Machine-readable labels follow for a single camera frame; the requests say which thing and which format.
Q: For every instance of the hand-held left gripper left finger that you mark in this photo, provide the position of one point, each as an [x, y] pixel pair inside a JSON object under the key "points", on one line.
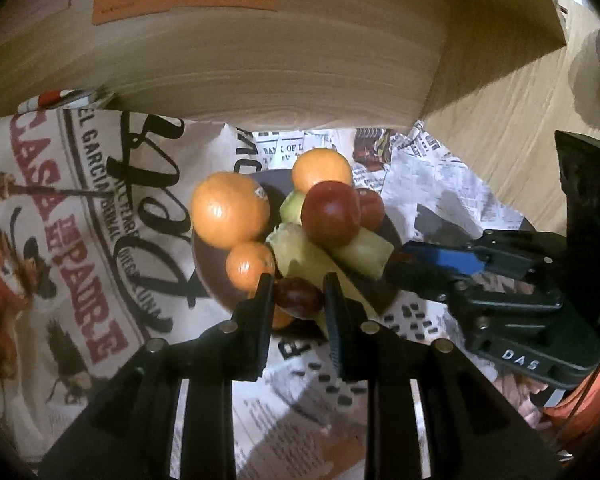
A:
{"points": [[262, 320]]}

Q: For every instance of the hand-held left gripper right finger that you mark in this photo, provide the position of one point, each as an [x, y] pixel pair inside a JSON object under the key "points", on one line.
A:
{"points": [[332, 320]]}

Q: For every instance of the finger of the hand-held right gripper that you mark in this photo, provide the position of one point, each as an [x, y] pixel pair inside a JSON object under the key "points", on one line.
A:
{"points": [[420, 280], [450, 260]]}

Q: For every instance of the small tangerine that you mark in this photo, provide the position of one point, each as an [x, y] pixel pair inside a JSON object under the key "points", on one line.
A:
{"points": [[249, 266], [281, 319]]}

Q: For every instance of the dark red plum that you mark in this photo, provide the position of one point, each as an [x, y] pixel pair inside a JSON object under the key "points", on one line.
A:
{"points": [[297, 297]]}

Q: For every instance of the dark round plate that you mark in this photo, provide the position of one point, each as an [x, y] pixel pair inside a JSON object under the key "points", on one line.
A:
{"points": [[380, 295]]}

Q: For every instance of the green banana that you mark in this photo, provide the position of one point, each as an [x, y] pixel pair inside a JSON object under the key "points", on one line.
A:
{"points": [[365, 255]]}

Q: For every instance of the yellow banana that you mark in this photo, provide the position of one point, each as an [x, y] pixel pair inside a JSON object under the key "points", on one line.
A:
{"points": [[305, 255]]}

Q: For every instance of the red tomato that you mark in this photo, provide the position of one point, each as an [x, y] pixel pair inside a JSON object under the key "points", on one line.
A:
{"points": [[371, 207]]}

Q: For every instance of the red apple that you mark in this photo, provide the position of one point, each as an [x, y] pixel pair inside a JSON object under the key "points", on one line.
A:
{"points": [[330, 212]]}

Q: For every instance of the large orange with sticker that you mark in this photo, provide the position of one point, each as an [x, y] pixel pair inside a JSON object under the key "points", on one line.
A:
{"points": [[227, 210]]}

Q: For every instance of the large plain orange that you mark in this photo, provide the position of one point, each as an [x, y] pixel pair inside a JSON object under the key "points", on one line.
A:
{"points": [[322, 170]]}

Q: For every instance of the person's right forearm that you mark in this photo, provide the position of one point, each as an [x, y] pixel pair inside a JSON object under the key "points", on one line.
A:
{"points": [[585, 405]]}

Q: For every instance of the newspaper print table cover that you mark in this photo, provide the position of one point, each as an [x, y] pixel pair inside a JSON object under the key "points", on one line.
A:
{"points": [[430, 185]]}

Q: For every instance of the wooden side panel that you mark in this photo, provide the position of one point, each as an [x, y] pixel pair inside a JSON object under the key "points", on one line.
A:
{"points": [[520, 135]]}

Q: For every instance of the beige printed poster paper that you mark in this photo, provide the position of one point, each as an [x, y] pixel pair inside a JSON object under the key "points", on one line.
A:
{"points": [[55, 240]]}

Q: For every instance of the wooden shelf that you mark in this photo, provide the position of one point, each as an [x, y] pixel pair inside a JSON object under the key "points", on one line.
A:
{"points": [[280, 50]]}

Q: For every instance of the red white pen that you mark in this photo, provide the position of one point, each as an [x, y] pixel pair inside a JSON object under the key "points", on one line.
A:
{"points": [[55, 99]]}

